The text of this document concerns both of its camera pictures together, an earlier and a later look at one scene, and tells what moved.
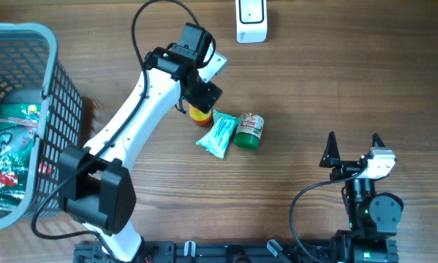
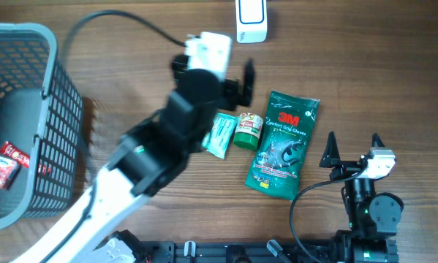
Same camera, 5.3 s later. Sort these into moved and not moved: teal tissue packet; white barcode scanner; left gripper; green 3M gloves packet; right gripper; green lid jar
Moved: green 3M gloves packet; left gripper
Not moved: teal tissue packet; right gripper; green lid jar; white barcode scanner
